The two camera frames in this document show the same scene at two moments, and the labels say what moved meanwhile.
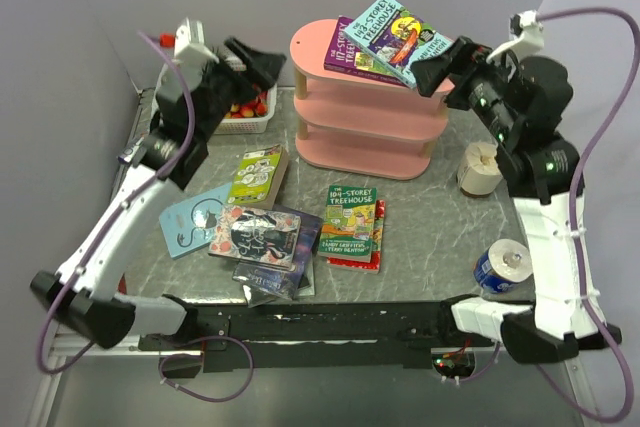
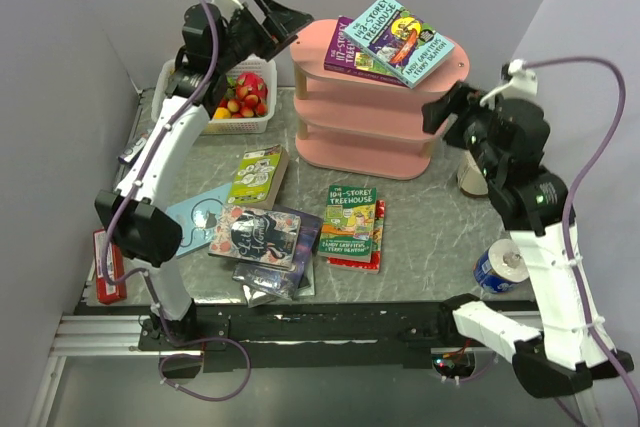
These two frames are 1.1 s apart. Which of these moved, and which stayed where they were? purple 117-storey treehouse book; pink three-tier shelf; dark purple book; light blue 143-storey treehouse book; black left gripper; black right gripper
Moved: black right gripper; black left gripper
Stayed: light blue 143-storey treehouse book; pink three-tier shelf; dark purple book; purple 117-storey treehouse book
